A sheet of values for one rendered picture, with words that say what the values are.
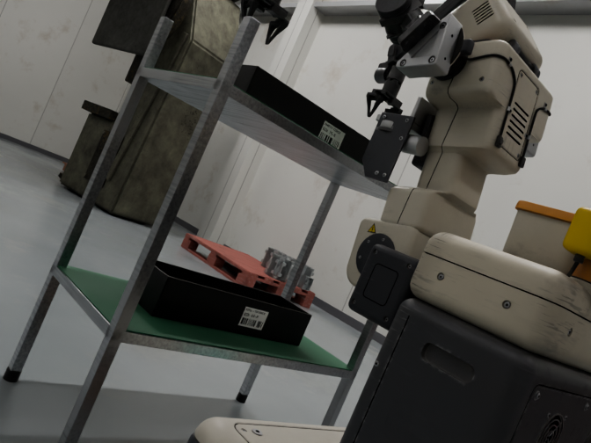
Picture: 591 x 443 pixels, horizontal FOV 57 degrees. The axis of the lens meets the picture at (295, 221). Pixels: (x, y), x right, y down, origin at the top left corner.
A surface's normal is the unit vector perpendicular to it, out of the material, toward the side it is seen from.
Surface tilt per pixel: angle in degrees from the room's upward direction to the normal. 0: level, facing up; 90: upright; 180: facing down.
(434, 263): 90
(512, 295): 90
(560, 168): 90
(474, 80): 90
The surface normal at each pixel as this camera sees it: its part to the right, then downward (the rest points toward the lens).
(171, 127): 0.71, 0.36
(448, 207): 0.65, 0.14
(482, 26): -0.69, -0.30
